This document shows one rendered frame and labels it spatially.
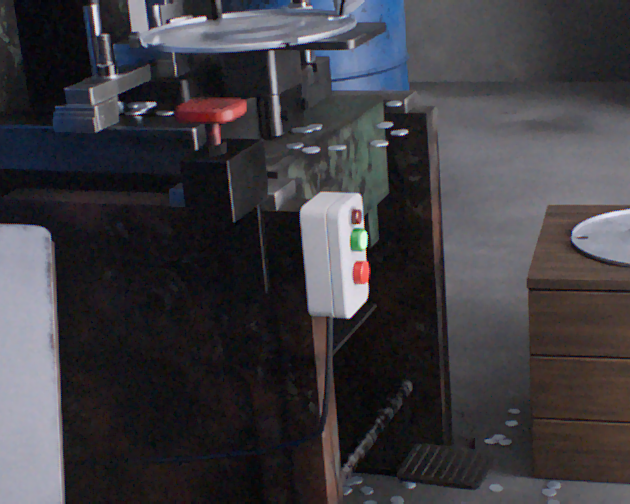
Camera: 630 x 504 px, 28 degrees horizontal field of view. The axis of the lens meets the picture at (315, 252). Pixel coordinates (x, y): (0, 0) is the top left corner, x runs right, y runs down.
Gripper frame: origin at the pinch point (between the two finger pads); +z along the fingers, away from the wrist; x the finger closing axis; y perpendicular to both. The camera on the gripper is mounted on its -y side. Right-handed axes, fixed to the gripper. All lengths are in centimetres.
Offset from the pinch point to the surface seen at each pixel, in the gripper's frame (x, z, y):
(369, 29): -6.9, -1.6, -9.5
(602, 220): -45, 28, 44
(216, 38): 10.4, 6.1, -15.7
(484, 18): 26, 72, 322
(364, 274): -22.3, 17.8, -35.0
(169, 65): 15.1, 11.9, -16.8
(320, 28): -0.5, 1.2, -9.0
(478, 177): -10, 83, 188
